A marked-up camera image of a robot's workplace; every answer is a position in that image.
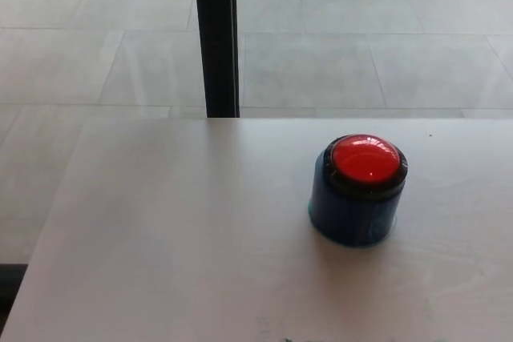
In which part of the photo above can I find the red dome button blue base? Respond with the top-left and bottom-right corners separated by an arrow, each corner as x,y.
307,134 -> 410,249

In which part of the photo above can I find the black vertical post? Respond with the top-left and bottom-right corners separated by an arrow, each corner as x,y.
192,0 -> 241,119

